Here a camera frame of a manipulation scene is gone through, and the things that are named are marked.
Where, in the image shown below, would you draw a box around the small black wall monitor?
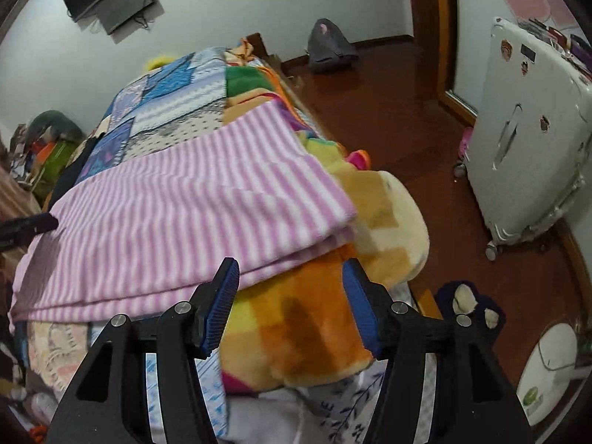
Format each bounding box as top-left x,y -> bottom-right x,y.
99,0 -> 155,35

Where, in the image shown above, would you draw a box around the blue patchwork blanket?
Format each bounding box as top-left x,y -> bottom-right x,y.
14,46 -> 260,444

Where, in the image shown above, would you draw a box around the pink sandal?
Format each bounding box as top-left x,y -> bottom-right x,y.
455,127 -> 475,162

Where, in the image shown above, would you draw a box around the white round appliance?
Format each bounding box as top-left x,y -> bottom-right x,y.
515,323 -> 579,426

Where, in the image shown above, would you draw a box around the yellow foam tube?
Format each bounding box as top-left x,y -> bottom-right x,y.
143,55 -> 174,72

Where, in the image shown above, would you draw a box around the grey backpack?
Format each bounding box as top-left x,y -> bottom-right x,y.
306,18 -> 359,74

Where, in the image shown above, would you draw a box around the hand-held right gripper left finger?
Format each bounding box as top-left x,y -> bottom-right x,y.
46,258 -> 241,444

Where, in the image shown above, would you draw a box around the white leaf print sheet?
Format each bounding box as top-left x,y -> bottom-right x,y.
226,370 -> 387,444

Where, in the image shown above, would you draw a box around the pink striped blanket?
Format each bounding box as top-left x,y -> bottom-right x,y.
8,99 -> 358,323

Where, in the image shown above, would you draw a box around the orange cartoon plush blanket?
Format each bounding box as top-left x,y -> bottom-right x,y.
219,37 -> 431,396

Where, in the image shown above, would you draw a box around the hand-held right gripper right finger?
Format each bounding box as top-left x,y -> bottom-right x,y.
342,258 -> 532,444

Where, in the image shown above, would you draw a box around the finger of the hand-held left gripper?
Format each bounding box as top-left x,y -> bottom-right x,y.
0,213 -> 60,251

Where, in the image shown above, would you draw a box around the wooden door frame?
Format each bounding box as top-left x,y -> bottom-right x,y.
407,0 -> 479,125

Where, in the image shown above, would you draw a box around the black folded garment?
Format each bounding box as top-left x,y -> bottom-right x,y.
44,136 -> 102,213

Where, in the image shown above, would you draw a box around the grey curved pillow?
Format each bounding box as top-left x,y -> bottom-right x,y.
28,110 -> 86,142

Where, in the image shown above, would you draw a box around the white suitcase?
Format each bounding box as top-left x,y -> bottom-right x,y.
465,16 -> 592,260

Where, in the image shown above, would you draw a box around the dark blue plush slippers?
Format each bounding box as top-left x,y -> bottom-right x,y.
435,280 -> 507,347

